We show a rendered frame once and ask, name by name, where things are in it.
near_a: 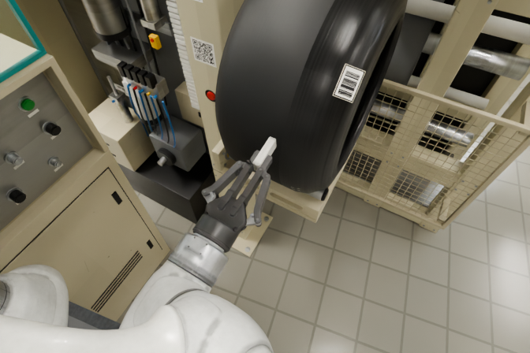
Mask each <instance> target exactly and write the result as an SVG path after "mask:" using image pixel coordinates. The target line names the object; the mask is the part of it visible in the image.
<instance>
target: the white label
mask: <svg viewBox="0 0 530 353"><path fill-rule="evenodd" d="M365 73H366V71H364V70H362V69H358V68H356V67H353V66H351V65H347V64H345V66H344V68H343V70H342V73H341V75H340V77H339V80H338V83H337V85H336V88H335V89H334V93H333V96H335V97H338V98H341V99H344V100H345V101H348V102H351V103H353V101H354V99H355V97H356V93H357V92H358V89H359V87H360V84H361V82H362V79H363V78H364V74H365Z"/></svg>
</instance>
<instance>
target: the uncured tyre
mask: <svg viewBox="0 0 530 353"><path fill-rule="evenodd" d="M407 1H408V0H244V2H243V4H242V6H241V7H240V9H239V11H238V13H237V16H236V18H235V20H234V22H233V25H232V28H231V29H230V33H229V35H228V38H227V40H226V45H225V47H224V51H223V53H222V59H221V62H220V66H219V70H218V78H217V84H216V92H215V116H216V121H217V126H218V130H219V133H220V136H221V138H222V142H223V145H224V147H225V149H226V152H227V154H228V155H229V156H230V157H231V158H232V159H233V160H234V161H235V162H237V161H242V162H246V161H247V160H249V159H250V158H251V156H252V155H253V154H254V152H255V151H256V150H259V151H261V149H262V148H263V146H264V144H265V143H266V141H267V140H268V138H269V137H273V138H275V139H276V145H277V146H276V148H275V150H274V152H273V153H272V155H271V156H272V163H271V165H270V167H269V168H268V170H267V173H268V174H270V176H271V180H272V181H274V182H276V183H278V184H281V185H283V186H285V187H287V188H289V189H291V188H290V186H293V187H296V188H302V191H297V192H302V193H307V194H310V193H312V192H315V191H319V190H322V189H324V188H328V187H329V186H330V185H331V184H332V182H333V181H334V179H335V177H336V176H337V175H338V173H339V172H340V170H341V169H342V167H343V165H344V164H345V162H346V160H347V159H348V157H349V155H350V153H351V151H352V149H353V148H354V146H355V143H356V141H357V139H358V137H359V135H360V133H361V131H362V129H363V127H364V124H365V122H366V120H367V118H368V115H369V113H370V111H371V108H372V106H373V104H374V102H375V99H376V97H377V94H378V93H379V89H380V88H381V85H382V83H383V80H384V77H385V75H386V71H387V70H388V67H389V65H390V61H391V58H392V57H393V54H394V50H395V47H396V45H397V42H398V38H399V35H400V32H401V27H402V23H403V20H404V16H405V10H406V6H407ZM345 64H347V65H351V66H353V67H356V68H358V69H362V70H364V71H366V73H365V74H364V78H363V79H362V82H361V84H360V87H359V89H358V92H357V93H356V97H355V99H354V101H353V103H351V102H348V101H345V100H344V99H341V98H338V97H335V96H333V93H334V89H335V88H336V85H337V83H338V80H339V77H340V75H341V73H342V70H343V68H344V66H345ZM233 154H234V155H236V156H237V157H236V156H234V155H233ZM238 157H239V158H238ZM243 159H244V160H243ZM245 160H246V161H245ZM291 190H292V189H291Z"/></svg>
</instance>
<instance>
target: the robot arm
mask: <svg viewBox="0 0 530 353"><path fill-rule="evenodd" d="M276 146H277V145H276V139H275V138H273V137H269V138H268V140H267V141H266V143H265V144H264V146H263V148H262V149H261V151H259V150H256V151H255V152H254V154H253V155H252V156H251V158H250V159H249V160H247V161H246V162H242V161H237V162H236V163H235V164H234V165H233V166H232V167H231V168H230V169H229V170H227V171H226V172H225V173H224V174H223V175H222V176H221V177H220V178H219V179H218V180H217V181H216V182H215V183H214V184H212V185H211V186H210V187H208V188H205V189H203V190H202V195H203V197H204V198H205V199H206V201H207V205H206V210H205V212H204V213H203V215H202V216H201V218H200V219H199V220H198V222H197V223H196V225H195V227H194V228H193V233H194V234H192V233H189V232H187V233H185V234H184V235H183V237H182V238H181V240H180V242H179V243H178V245H177V246H176V247H175V249H174V251H173V252H172V253H171V254H170V256H169V258H168V259H169V260H168V259H167V260H166V262H165V263H164V264H163V266H162V267H161V268H160V269H158V270H157V271H156V272H155V273H153V275H152V276H151V277H150V279H149V280H148V281H147V283H146V284H145V285H144V286H143V288H142V289H141V290H140V292H139V294H138V295H137V297H136V298H135V299H134V301H133V303H132V305H131V306H130V308H129V309H128V311H127V313H126V315H125V317H124V319H123V321H122V323H121V325H120V327H119V329H111V330H91V329H75V328H69V327H67V326H68V317H69V293H68V288H67V286H66V283H65V280H64V278H63V276H62V275H61V274H60V273H59V272H58V271H57V270H56V269H54V268H52V267H50V266H46V265H40V264H35V265H27V266H21V267H18V268H16V269H14V270H12V271H10V272H8V273H4V274H1V275H0V353H274V352H273V349H272V346H271V343H270V341H269V340H268V338H267V336H266V334H265V333H264V331H263V330H262V329H261V328H260V326H259V325H258V324H257V323H256V322H255V321H254V320H253V319H252V318H251V317H250V316H249V315H248V314H246V313H245V312H244V311H243V310H241V309H240V308H239V307H237V306H235V305H233V304H232V303H231V302H229V301H227V300H225V299H223V298H221V297H219V296H217V295H213V294H210V291H211V289H212V287H213V285H215V283H216V281H217V279H218V276H219V275H220V273H221V272H222V270H223V268H224V267H225V265H226V263H227V262H228V258H227V257H226V255H224V252H225V253H227V252H229V251H230V248H231V247H232V246H233V243H234V242H235V240H236V238H237V237H238V235H239V234H240V232H241V231H243V230H244V229H246V227H247V226H249V225H255V226H257V227H260V226H261V225H262V220H261V213H262V211H263V206H264V203H265V200H266V197H267V193H268V190H269V187H270V184H271V176H270V174H268V173H267V170H268V168H269V167H270V165H271V163H272V156H271V155H272V153H273V152H274V150H275V148H276ZM253 169H254V170H255V171H256V172H255V174H254V176H253V177H252V179H251V180H250V181H249V183H248V185H247V187H246V188H245V189H244V191H243V193H242V194H241V195H240V196H239V197H238V199H236V198H237V195H238V194H239V192H240V191H241V189H242V188H243V186H244V184H245V182H246V181H247V179H248V178H249V176H250V175H251V173H252V171H253ZM236 177H237V179H236V180H235V181H234V182H233V184H232V186H231V187H230V189H228V190H227V192H226V193H225V195H224V196H221V197H219V198H217V199H215V198H216V195H218V194H219V193H220V192H221V191H222V190H223V189H224V188H225V187H226V186H228V185H229V184H230V183H231V182H232V181H233V180H234V179H235V178H236ZM262 180H263V181H262ZM261 181H262V184H261V187H260V190H259V194H258V197H257V200H256V204H255V206H254V213H251V214H250V216H249V218H248V219H247V214H246V206H247V205H248V202H249V200H250V198H251V197H252V196H253V194H254V192H255V191H256V189H257V188H258V186H259V184H260V182H261ZM214 199H215V200H214Z"/></svg>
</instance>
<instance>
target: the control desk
mask: <svg viewBox="0 0 530 353"><path fill-rule="evenodd" d="M169 251H170V249H169V247H168V246H167V244H166V242H165V240H164V239H163V238H162V235H161V234H160V232H159V230H158V229H157V227H156V226H155V224H154V222H153V220H152V219H151V217H150V216H149V214H148V212H147V211H146V209H145V208H144V206H143V204H142V202H141V201H140V199H139V198H138V196H137V194H136V193H135V191H134V190H133V187H132V186H131V184H130V183H129V181H128V180H127V178H126V176H125V174H124V173H123V172H122V170H121V168H120V166H119V164H118V163H117V162H116V160H115V158H114V156H113V155H112V154H111V152H110V150H109V147H108V146H107V145H106V143H105V141H104V139H103V138H102V136H101V135H100V133H99V131H98V129H97V128H96V126H95V125H94V123H93V121H92V120H91V118H90V117H89V115H88V113H87V111H86V109H85V108H84V107H83V105H82V103H81V102H80V100H79V99H78V97H77V95H76V93H75V91H74V90H73V88H72V87H71V85H70V83H69V81H68V80H67V79H66V77H65V75H64V73H63V72H62V70H61V69H60V67H59V65H58V63H57V62H56V61H55V59H54V57H53V56H51V55H49V54H45V55H43V56H42V57H41V58H39V59H37V60H36V61H34V62H33V63H31V64H30V65H28V66H26V67H25V68H23V69H22V70H21V71H19V72H17V73H15V74H14V75H12V76H11V77H9V78H8V79H6V80H4V81H3V82H1V83H0V275H1V274H4V273H8V272H10V271H12V270H14V269H16V268H18V267H21V266H27V265H35V264H40V265H46V266H50V267H52V268H54V269H56V270H57V271H58V272H59V273H60V274H61V275H62V276H63V278H64V280H65V283H66V286H67V288H68V293H69V301H70V302H72V303H75V304H77V305H79V306H81V307H84V308H86V309H88V310H91V311H93V312H95V313H97V314H100V315H102V316H104V317H106V318H109V319H111V320H113V321H117V320H118V319H119V318H120V316H121V315H122V313H123V312H124V311H125V309H126V308H127V306H128V305H129V304H130V303H131V302H132V300H133V299H134V297H135V296H136V295H137V293H138V292H139V291H140V289H141V288H142V287H143V286H144V284H145V283H146V282H147V280H148V279H149V277H150V276H151V275H152V274H153V273H154V271H155V270H156V268H157V267H158V266H159V264H160V263H161V261H162V260H163V259H164V258H165V257H166V255H167V254H168V253H169Z"/></svg>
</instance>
